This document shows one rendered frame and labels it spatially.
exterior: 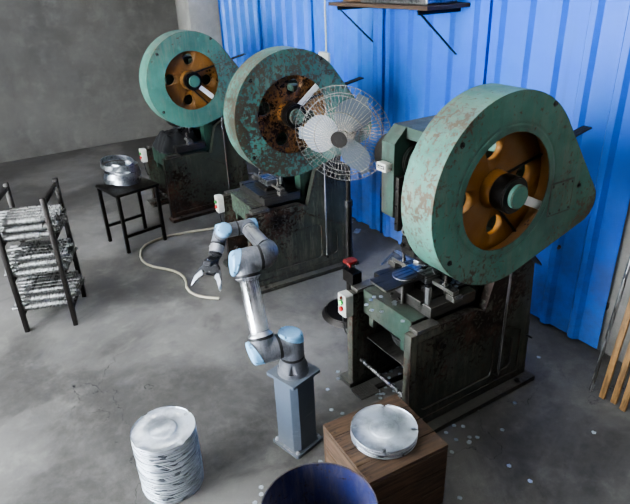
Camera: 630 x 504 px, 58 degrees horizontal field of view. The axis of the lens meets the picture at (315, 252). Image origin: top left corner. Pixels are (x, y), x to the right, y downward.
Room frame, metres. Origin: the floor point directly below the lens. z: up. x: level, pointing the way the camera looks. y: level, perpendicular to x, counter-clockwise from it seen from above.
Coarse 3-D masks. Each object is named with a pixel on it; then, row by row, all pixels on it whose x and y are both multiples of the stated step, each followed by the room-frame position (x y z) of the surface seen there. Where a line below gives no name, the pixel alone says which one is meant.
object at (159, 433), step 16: (144, 416) 2.08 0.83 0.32; (160, 416) 2.07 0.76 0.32; (176, 416) 2.07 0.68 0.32; (192, 416) 2.06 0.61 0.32; (144, 432) 1.97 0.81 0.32; (160, 432) 1.96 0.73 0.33; (176, 432) 1.96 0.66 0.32; (192, 432) 1.95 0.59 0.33; (144, 448) 1.87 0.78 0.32; (160, 448) 1.87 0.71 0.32
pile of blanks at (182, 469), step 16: (192, 448) 1.93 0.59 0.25; (144, 464) 1.86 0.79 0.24; (160, 464) 1.84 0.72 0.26; (176, 464) 1.86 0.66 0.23; (192, 464) 1.92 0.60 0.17; (144, 480) 1.88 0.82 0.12; (160, 480) 1.85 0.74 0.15; (176, 480) 1.86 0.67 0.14; (192, 480) 1.90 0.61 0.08; (160, 496) 1.85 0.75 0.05; (176, 496) 1.85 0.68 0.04
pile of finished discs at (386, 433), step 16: (368, 416) 1.94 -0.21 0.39; (384, 416) 1.94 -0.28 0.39; (400, 416) 1.94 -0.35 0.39; (352, 432) 1.85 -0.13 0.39; (368, 432) 1.85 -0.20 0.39; (384, 432) 1.84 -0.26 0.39; (400, 432) 1.84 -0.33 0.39; (416, 432) 1.83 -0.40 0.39; (368, 448) 1.75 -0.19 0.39; (384, 448) 1.76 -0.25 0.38; (400, 448) 1.75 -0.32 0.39
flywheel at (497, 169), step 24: (504, 144) 2.25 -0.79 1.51; (528, 144) 2.33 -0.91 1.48; (480, 168) 2.19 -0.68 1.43; (504, 168) 2.26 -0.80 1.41; (528, 168) 2.36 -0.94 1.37; (480, 192) 2.19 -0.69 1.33; (504, 192) 2.11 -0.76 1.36; (528, 192) 2.35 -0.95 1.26; (480, 216) 2.20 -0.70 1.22; (528, 216) 2.34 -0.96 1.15; (480, 240) 2.21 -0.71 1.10; (504, 240) 2.28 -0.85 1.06
